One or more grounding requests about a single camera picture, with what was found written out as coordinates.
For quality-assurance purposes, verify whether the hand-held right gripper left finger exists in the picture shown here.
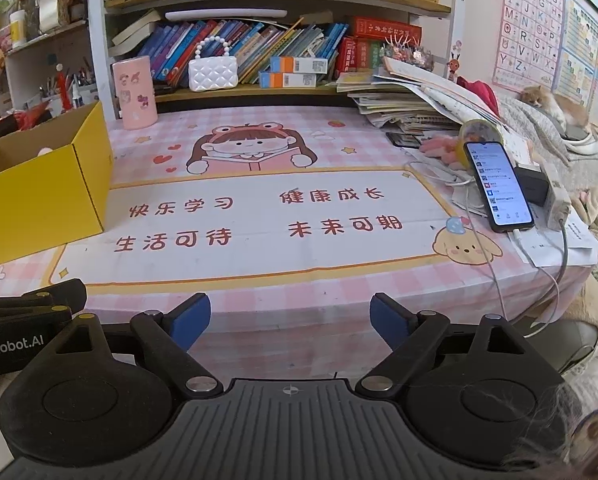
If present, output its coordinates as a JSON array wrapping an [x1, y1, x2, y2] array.
[[49, 292, 223, 396]]

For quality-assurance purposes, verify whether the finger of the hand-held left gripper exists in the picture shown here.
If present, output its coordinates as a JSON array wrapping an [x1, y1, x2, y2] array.
[[0, 267, 87, 333]]

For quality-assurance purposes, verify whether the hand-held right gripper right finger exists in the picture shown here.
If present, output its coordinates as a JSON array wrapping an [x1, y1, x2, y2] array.
[[356, 292, 542, 396]]

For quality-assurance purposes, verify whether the yellow cardboard box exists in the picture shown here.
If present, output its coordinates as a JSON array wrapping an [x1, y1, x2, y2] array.
[[0, 101, 114, 270]]

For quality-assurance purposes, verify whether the pink cartoon desk mat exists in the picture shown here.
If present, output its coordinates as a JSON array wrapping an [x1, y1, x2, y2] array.
[[0, 105, 598, 377]]

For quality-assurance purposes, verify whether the lit-screen smartphone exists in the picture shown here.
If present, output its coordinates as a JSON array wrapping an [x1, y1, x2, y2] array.
[[463, 141, 536, 234]]

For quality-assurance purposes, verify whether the pale pink plush toy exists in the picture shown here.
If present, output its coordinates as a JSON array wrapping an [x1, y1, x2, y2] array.
[[420, 136, 468, 166]]

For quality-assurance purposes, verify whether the white paper sheet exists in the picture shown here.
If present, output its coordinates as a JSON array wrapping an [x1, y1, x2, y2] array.
[[516, 207, 598, 267]]

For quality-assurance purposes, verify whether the black power adapter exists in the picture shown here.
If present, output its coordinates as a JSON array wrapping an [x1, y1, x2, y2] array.
[[515, 164, 550, 206]]

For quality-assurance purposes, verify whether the fuzzy grey fur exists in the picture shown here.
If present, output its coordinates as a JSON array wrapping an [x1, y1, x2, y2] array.
[[504, 382, 598, 480]]

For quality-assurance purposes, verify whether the red folded paper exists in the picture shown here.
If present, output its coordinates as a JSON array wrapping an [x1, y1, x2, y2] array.
[[16, 102, 61, 127]]

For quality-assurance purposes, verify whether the white power adapter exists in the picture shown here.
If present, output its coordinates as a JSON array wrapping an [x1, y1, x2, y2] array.
[[541, 160, 572, 229]]

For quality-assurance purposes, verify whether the yellow round container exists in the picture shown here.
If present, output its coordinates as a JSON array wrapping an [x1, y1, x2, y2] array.
[[460, 119, 504, 171]]

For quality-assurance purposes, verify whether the stack of books and papers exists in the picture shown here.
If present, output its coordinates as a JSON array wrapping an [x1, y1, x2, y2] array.
[[336, 57, 506, 136]]

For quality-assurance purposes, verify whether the pink cartoon pen holder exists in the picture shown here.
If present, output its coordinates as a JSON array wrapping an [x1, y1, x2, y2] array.
[[112, 56, 158, 131]]

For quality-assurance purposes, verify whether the red tassel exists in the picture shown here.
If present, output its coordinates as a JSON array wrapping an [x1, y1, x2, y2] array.
[[54, 64, 73, 111]]

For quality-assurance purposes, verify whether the white wooden bookshelf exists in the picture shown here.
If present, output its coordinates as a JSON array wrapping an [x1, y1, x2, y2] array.
[[86, 0, 467, 121]]

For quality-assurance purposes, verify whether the red cloth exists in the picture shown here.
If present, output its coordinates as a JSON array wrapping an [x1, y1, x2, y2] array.
[[456, 76, 500, 116]]

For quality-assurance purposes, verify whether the grey blanket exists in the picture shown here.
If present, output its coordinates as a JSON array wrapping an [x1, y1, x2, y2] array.
[[496, 95, 598, 173]]

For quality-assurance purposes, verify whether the orange and blue carton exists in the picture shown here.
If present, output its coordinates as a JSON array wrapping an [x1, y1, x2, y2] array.
[[270, 56, 329, 75], [259, 72, 318, 90]]

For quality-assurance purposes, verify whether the upright thick red book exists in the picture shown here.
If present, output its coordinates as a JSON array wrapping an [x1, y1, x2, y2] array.
[[355, 40, 373, 74], [336, 37, 358, 79]]

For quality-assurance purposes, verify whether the cluttered side shelf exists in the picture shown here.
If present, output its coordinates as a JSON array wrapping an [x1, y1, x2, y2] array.
[[4, 20, 101, 122]]

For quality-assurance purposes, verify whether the pink glittery ornament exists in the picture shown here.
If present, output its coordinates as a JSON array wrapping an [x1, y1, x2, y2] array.
[[381, 30, 435, 72]]

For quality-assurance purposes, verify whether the orange cat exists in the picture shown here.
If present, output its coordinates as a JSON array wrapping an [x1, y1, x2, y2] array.
[[516, 85, 592, 131]]

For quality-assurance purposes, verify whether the row of colourful books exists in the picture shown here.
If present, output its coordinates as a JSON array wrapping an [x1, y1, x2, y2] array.
[[139, 17, 351, 86]]

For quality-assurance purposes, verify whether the flat-lying thick red book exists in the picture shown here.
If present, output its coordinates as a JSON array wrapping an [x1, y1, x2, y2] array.
[[351, 16, 424, 47]]

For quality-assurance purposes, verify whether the beige hardcover book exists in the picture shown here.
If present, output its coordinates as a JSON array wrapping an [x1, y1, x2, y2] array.
[[109, 9, 163, 56]]

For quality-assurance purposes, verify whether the white charging cable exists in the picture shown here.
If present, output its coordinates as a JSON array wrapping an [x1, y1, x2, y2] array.
[[489, 229, 572, 339]]

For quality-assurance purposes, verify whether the white quilted pearl-handle handbag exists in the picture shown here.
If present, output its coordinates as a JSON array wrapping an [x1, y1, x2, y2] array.
[[188, 36, 240, 92]]

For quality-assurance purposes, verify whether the blue chart wall poster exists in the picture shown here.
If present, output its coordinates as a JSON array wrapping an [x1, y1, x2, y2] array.
[[554, 0, 598, 112]]

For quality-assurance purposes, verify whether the alphabet wall poster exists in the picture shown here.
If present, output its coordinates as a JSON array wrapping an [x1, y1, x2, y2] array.
[[491, 0, 568, 94]]

